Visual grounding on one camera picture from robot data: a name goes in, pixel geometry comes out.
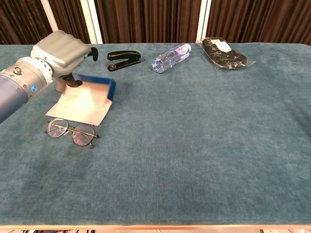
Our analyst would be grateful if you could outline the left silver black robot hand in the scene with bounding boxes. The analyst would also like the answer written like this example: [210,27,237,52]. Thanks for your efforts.
[30,30,99,88]

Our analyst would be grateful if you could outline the blue printed glasses case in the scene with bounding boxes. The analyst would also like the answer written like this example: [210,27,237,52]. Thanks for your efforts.
[45,72,117,127]

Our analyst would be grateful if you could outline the eyeglasses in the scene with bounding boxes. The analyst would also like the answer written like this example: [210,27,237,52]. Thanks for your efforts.
[44,117,101,149]

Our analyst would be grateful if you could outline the black stapler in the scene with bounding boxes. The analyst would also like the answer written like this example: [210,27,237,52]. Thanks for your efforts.
[107,50,142,72]

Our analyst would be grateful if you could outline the dark brown curtain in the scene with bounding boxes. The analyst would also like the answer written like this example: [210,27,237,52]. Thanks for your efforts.
[0,0,311,46]

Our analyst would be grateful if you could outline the clear plastic water bottle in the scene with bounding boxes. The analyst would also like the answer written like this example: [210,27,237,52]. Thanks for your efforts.
[151,43,192,74]

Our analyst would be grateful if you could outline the teal table mat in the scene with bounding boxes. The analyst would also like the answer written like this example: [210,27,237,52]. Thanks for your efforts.
[0,43,311,226]

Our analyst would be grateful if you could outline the black socks in plastic bag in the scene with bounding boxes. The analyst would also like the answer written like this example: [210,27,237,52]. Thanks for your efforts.
[195,37,256,70]

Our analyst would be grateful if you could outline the white frame post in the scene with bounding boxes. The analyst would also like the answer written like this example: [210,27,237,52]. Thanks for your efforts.
[195,0,211,44]
[80,0,103,45]
[40,0,59,33]

